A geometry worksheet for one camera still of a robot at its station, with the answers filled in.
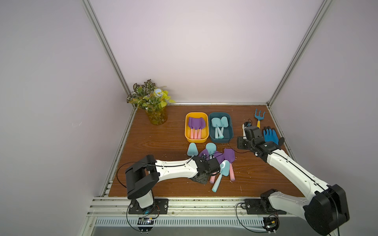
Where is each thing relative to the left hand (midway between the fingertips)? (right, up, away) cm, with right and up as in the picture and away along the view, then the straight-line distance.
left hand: (203, 179), depth 81 cm
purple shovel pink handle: (-8, +31, +25) cm, 40 cm away
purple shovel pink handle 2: (-4, +30, +24) cm, 38 cm away
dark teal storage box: (+19, +24, +20) cm, 36 cm away
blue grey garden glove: (+48, +23, +19) cm, 57 cm away
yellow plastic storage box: (+3, +25, +22) cm, 34 cm away
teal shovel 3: (-6, +14, +12) cm, 19 cm away
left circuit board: (-30, -19, -8) cm, 36 cm away
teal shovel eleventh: (+18, +31, +26) cm, 44 cm away
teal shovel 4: (+6, +15, +13) cm, 21 cm away
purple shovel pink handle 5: (+17, +11, +10) cm, 23 cm away
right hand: (+23, +24, +2) cm, 33 cm away
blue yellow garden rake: (+46, +35, +31) cm, 65 cm away
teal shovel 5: (+13, +4, +5) cm, 14 cm away
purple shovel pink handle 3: (0, +30, +24) cm, 38 cm away
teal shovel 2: (+12, +32, +26) cm, 43 cm away
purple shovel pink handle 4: (+2, +13, +11) cm, 17 cm away
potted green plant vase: (-33, +47, +17) cm, 60 cm away
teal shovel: (+8, +31, +25) cm, 41 cm away
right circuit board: (+32, -16, -11) cm, 38 cm away
